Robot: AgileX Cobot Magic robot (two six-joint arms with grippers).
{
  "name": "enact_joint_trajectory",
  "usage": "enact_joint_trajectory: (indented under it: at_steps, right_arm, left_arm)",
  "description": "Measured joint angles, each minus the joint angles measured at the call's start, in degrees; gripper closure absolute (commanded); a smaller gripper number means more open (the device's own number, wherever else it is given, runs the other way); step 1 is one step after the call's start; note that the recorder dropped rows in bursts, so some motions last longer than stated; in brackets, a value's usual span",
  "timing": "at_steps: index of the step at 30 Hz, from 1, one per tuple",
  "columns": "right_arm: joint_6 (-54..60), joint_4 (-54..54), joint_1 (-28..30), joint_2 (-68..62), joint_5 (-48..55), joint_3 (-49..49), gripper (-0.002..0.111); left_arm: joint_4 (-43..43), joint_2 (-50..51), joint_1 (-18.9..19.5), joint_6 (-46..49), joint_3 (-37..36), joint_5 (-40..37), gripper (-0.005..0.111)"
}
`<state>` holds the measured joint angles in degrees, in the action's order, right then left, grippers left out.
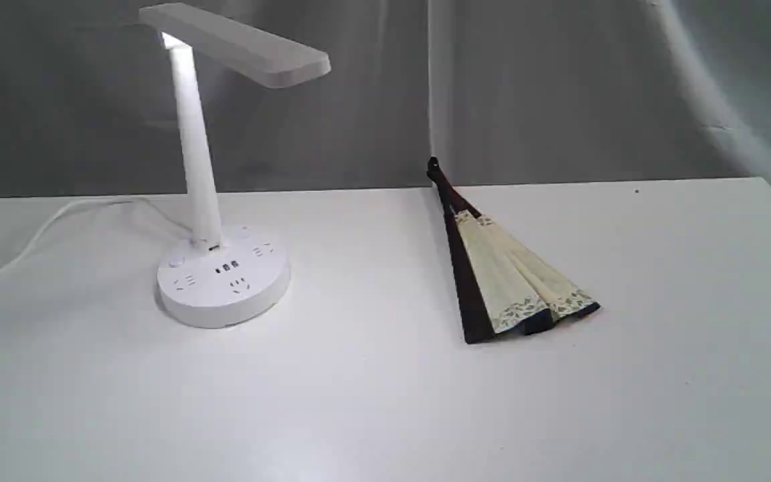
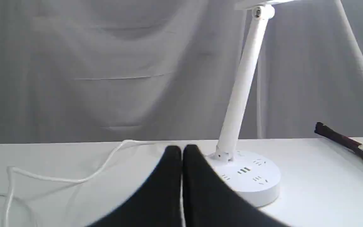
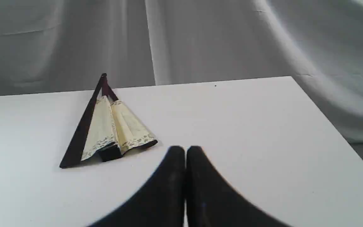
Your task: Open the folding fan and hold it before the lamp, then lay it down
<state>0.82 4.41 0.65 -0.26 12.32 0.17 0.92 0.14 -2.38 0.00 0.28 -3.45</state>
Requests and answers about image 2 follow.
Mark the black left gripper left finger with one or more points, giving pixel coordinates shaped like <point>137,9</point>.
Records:
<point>157,202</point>

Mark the grey backdrop curtain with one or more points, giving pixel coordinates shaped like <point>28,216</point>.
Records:
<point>110,70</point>

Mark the paper folding fan dark ribs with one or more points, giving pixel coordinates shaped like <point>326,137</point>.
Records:
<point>352,145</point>

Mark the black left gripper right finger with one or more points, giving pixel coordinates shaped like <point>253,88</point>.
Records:
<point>209,202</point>

